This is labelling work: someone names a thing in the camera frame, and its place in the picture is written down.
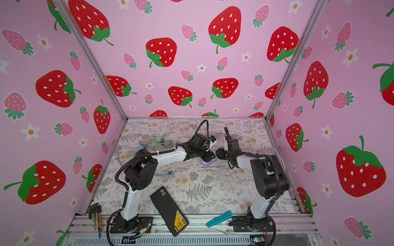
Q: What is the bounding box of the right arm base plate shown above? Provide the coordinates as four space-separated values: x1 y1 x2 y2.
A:
228 215 276 232

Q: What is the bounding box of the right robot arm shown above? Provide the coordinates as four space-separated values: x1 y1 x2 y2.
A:
216 128 290 231

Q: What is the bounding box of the teal plug adapter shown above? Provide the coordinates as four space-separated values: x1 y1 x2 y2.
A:
136 145 149 155

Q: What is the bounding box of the black rectangular device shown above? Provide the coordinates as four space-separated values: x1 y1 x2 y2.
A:
150 186 189 237

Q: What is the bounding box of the white cable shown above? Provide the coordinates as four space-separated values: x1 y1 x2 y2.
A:
193 128 285 185

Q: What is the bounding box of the green plug adapter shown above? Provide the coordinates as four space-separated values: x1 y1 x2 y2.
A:
154 135 167 146

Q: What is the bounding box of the purple power strip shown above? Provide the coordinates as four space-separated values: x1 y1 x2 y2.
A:
200 157 217 169

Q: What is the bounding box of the coloured wire bundle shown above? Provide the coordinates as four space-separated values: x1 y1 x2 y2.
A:
88 202 103 239

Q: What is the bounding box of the teal plastic tool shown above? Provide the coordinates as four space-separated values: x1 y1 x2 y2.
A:
206 211 233 228

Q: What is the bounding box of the aluminium front rail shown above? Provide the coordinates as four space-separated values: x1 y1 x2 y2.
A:
61 214 324 246

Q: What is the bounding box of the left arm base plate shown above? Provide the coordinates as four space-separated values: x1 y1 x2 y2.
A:
109 215 154 234

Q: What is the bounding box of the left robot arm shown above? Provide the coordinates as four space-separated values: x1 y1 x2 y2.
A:
107 133 216 233

